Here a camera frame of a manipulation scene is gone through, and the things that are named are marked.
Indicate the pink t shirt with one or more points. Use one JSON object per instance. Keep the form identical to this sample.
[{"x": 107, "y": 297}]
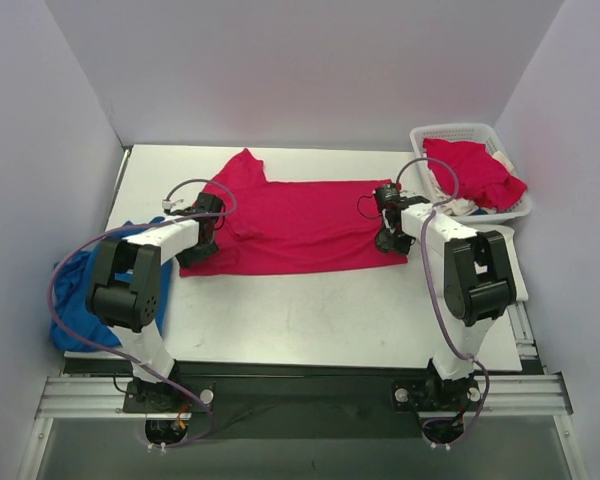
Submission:
[
  {"x": 481, "y": 178},
  {"x": 284, "y": 228}
]

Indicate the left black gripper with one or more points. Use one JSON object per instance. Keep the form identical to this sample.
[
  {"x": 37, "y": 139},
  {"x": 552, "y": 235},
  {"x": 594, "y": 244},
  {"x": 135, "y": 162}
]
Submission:
[{"x": 198, "y": 253}]

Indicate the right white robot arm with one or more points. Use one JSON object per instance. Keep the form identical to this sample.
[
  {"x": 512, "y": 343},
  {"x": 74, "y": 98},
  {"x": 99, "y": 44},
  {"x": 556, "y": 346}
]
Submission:
[{"x": 468, "y": 273}]

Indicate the blue t shirt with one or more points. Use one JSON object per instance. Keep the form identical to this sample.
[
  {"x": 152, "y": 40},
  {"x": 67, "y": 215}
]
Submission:
[{"x": 70, "y": 289}]

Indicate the white folded t shirt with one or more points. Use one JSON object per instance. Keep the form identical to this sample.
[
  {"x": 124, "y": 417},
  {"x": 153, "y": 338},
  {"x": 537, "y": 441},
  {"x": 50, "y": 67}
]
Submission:
[{"x": 522, "y": 294}]

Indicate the white plastic basket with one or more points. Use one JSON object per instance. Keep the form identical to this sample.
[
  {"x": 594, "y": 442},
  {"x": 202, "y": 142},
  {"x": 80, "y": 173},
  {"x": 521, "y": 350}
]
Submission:
[{"x": 474, "y": 132}]

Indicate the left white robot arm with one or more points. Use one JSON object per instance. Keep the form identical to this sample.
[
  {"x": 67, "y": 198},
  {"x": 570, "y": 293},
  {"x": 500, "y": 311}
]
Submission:
[{"x": 125, "y": 287}]

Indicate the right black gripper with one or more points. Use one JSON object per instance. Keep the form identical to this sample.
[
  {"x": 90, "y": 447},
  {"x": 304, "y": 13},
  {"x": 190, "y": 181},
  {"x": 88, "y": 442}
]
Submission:
[{"x": 389, "y": 241}]

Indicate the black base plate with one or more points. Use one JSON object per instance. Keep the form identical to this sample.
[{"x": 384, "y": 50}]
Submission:
[{"x": 248, "y": 401}]

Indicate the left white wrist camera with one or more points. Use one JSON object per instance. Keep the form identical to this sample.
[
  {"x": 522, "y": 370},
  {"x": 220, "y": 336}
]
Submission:
[{"x": 168, "y": 205}]

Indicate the aluminium frame rail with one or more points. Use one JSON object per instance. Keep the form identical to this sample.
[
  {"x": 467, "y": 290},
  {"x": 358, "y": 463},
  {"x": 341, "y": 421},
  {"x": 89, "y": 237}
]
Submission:
[{"x": 95, "y": 390}]

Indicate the pink t shirt in basket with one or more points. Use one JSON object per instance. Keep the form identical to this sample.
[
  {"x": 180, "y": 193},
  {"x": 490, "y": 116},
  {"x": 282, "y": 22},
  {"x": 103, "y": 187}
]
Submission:
[{"x": 481, "y": 178}]

